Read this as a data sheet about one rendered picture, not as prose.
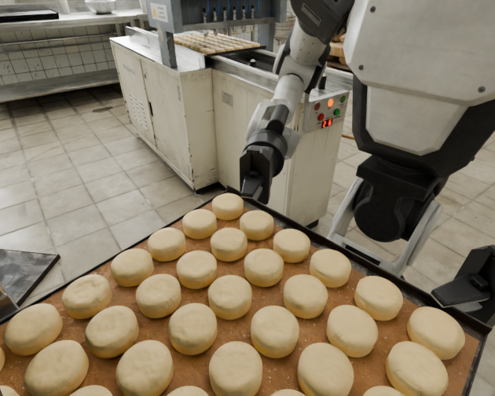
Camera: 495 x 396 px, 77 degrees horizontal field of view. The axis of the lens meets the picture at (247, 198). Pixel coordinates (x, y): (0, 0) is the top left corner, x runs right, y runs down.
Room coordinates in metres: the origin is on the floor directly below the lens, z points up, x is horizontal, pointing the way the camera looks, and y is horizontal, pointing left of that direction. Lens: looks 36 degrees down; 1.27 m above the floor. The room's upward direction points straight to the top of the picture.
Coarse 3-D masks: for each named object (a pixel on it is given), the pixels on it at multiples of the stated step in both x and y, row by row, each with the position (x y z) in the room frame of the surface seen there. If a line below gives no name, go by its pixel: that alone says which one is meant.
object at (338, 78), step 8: (184, 32) 2.74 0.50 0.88; (192, 32) 2.61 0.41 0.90; (248, 56) 2.03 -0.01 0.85; (256, 56) 1.96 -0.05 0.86; (264, 56) 1.90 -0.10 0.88; (272, 56) 1.85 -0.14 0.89; (272, 64) 1.84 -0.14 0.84; (328, 72) 1.51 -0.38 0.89; (336, 72) 1.47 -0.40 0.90; (344, 72) 1.46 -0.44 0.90; (328, 80) 1.50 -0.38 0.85; (336, 80) 1.47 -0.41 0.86; (344, 80) 1.43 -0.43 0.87; (352, 80) 1.40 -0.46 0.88; (352, 88) 1.39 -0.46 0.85
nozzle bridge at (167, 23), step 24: (168, 0) 1.71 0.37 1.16; (192, 0) 1.85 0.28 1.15; (216, 0) 1.93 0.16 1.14; (240, 0) 2.03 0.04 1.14; (264, 0) 2.12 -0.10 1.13; (168, 24) 1.74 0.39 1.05; (192, 24) 1.80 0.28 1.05; (216, 24) 1.87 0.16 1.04; (240, 24) 1.96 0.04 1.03; (264, 24) 2.22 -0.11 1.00; (168, 48) 1.78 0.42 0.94
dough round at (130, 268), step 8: (136, 248) 0.29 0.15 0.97; (120, 256) 0.28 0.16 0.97; (128, 256) 0.28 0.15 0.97; (136, 256) 0.28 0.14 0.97; (144, 256) 0.28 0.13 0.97; (112, 264) 0.26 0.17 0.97; (120, 264) 0.26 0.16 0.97; (128, 264) 0.26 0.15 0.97; (136, 264) 0.26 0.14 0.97; (144, 264) 0.26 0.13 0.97; (152, 264) 0.27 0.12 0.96; (112, 272) 0.25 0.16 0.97; (120, 272) 0.25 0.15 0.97; (128, 272) 0.25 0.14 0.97; (136, 272) 0.25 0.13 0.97; (144, 272) 0.25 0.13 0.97; (152, 272) 0.27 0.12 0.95; (120, 280) 0.24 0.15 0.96; (128, 280) 0.24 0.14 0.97; (136, 280) 0.25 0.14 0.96
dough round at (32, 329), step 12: (24, 312) 0.20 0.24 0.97; (36, 312) 0.20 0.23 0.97; (48, 312) 0.20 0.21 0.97; (12, 324) 0.18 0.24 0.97; (24, 324) 0.18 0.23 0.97; (36, 324) 0.18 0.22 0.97; (48, 324) 0.18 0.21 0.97; (60, 324) 0.19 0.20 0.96; (12, 336) 0.17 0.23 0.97; (24, 336) 0.17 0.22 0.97; (36, 336) 0.17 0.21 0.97; (48, 336) 0.17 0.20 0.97; (12, 348) 0.16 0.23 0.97; (24, 348) 0.16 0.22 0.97; (36, 348) 0.16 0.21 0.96
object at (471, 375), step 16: (224, 192) 0.45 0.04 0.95; (240, 192) 0.43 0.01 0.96; (256, 208) 0.40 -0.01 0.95; (288, 224) 0.36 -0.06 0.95; (144, 240) 0.33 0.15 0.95; (320, 240) 0.32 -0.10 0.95; (112, 256) 0.29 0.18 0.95; (352, 256) 0.29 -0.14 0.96; (368, 272) 0.27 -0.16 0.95; (384, 272) 0.26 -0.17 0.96; (400, 288) 0.24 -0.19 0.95; (416, 288) 0.23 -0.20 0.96; (32, 304) 0.22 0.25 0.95; (416, 304) 0.22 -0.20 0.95; (432, 304) 0.22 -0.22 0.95; (464, 320) 0.20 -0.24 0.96; (480, 336) 0.18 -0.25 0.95; (480, 352) 0.16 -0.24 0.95
